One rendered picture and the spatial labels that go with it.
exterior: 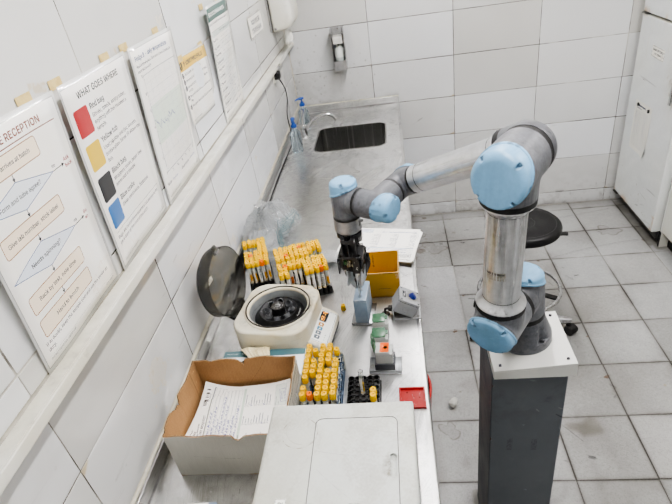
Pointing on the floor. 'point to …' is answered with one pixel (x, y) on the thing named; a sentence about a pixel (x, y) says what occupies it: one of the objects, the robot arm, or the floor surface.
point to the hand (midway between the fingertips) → (358, 283)
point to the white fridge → (650, 199)
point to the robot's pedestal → (518, 436)
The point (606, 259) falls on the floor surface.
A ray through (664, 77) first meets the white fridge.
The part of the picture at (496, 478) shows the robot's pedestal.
